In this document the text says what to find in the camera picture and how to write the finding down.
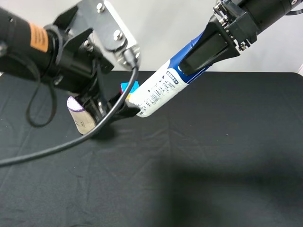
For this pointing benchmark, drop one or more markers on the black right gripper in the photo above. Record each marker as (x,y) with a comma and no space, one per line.
(233,24)

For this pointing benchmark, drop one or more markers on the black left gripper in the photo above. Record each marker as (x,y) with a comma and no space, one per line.
(76,64)

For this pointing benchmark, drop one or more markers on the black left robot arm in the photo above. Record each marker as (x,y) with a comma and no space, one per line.
(24,49)

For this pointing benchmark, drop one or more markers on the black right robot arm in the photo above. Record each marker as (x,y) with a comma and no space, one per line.
(266,12)

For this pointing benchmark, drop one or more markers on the beige can with purple lid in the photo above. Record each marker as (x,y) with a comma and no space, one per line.
(82,119)

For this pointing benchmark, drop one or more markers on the black tablecloth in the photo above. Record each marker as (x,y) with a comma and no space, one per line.
(225,152)

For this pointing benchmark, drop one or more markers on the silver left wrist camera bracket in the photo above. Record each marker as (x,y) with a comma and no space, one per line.
(111,31)

